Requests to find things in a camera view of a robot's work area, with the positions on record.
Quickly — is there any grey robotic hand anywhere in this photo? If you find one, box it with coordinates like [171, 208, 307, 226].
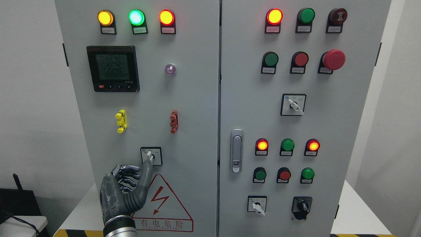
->
[100, 160, 153, 224]

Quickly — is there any white rotary selector switch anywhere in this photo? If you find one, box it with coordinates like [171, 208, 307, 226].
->
[140, 146, 163, 166]

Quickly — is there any small clear bulb light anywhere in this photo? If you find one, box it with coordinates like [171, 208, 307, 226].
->
[164, 64, 177, 76]

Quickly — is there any yellow indicator light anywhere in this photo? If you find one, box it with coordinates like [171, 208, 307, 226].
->
[97, 10, 117, 35]

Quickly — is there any green lit indicator light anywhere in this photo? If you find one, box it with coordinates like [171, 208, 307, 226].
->
[128, 9, 148, 35]

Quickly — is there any red electrical hazard sticker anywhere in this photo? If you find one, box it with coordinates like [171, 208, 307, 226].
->
[132, 174, 194, 232]

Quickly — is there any yellow terminal connector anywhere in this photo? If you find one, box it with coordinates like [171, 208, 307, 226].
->
[115, 109, 127, 134]

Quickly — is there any red terminal connector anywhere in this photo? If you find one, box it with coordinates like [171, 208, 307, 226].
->
[169, 110, 179, 134]

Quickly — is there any black box with antenna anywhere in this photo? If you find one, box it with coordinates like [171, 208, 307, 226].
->
[0, 174, 42, 223]

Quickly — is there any black digital power meter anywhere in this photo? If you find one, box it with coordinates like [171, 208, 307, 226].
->
[86, 45, 140, 92]

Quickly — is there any green push button lower left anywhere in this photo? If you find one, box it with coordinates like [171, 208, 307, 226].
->
[253, 167, 267, 183]

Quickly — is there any green push button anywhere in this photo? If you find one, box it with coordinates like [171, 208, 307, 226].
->
[300, 168, 315, 184]
[296, 8, 315, 33]
[253, 167, 267, 183]

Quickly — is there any red lit indicator lower left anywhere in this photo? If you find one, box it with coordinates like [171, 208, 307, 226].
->
[255, 138, 269, 156]

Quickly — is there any grey electrical control cabinet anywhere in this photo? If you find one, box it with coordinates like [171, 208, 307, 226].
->
[55, 0, 391, 237]

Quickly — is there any red push button lower middle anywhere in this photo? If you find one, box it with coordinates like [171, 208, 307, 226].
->
[276, 168, 291, 183]

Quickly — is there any green indicator lower middle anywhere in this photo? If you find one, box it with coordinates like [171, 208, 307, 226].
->
[280, 138, 295, 156]

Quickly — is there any red lit indicator light left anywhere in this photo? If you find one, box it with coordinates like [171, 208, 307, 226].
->
[159, 9, 176, 34]

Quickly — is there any green push button lower right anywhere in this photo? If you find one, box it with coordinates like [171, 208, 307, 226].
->
[300, 168, 315, 184]

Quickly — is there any red lit indicator lower right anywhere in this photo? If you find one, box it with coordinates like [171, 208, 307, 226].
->
[304, 139, 320, 156]

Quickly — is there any green push button second row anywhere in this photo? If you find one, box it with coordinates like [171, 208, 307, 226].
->
[260, 51, 279, 74]

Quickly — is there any red push button second row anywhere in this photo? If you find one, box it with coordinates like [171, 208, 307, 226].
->
[290, 51, 309, 74]

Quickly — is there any red lit indicator top right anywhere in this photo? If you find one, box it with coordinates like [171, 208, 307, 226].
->
[264, 8, 283, 34]

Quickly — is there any red emergency stop button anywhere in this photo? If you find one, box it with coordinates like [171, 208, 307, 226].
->
[317, 49, 346, 74]

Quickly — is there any green push button top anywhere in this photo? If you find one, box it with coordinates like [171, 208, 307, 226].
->
[296, 8, 315, 33]

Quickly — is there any dark red buzzer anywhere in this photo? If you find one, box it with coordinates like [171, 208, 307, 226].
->
[325, 8, 348, 34]

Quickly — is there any white device with cable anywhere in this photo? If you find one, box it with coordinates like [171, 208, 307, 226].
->
[0, 213, 50, 237]

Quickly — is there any silver door latch handle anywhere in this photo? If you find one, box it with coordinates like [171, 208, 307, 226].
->
[230, 129, 244, 173]

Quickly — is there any white rotary switch bottom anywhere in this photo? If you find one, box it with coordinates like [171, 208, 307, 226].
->
[247, 196, 267, 216]

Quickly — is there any black key selector switch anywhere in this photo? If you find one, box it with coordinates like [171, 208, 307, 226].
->
[291, 196, 312, 220]

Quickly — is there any white rotary switch upper right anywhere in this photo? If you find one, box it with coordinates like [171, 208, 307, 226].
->
[280, 93, 307, 116]

